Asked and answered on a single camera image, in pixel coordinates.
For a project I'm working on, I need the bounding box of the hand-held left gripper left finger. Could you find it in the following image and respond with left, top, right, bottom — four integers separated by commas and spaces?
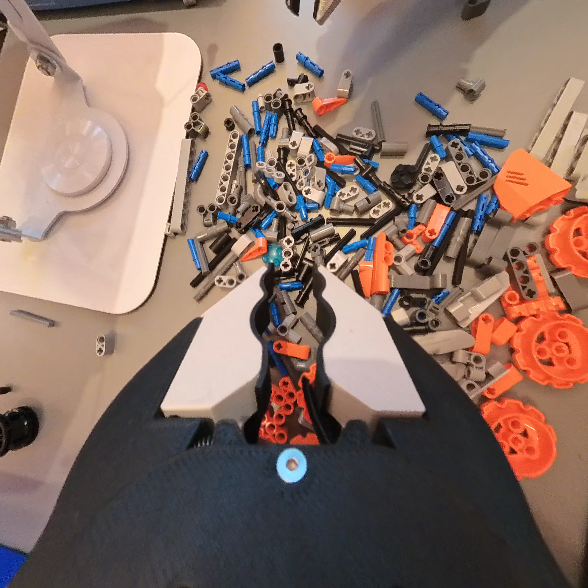
160, 266, 276, 435

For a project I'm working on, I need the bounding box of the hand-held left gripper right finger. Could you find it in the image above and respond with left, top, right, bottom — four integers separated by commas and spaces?
315, 265, 426, 428

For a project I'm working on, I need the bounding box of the pile of small building pieces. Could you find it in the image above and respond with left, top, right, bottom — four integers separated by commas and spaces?
184, 43, 588, 400

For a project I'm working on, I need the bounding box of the blue storage bin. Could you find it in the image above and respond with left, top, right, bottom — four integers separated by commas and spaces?
0, 544, 26, 588

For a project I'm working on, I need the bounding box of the white book stand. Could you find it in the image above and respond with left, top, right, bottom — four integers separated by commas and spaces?
0, 0, 203, 315

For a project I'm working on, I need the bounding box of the long grey holed beam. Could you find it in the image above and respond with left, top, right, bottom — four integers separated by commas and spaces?
165, 138, 196, 236

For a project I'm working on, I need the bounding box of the group of orange gear wheels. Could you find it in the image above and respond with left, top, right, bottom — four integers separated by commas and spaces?
257, 207, 588, 481

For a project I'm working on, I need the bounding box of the small black wheel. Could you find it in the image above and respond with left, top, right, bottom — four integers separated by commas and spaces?
0, 404, 41, 458

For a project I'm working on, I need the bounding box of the orange curved panel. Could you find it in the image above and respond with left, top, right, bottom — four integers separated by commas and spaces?
494, 148, 572, 221

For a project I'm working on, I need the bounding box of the long light grey beam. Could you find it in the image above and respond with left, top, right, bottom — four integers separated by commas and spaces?
549, 110, 588, 177
528, 77, 585, 157

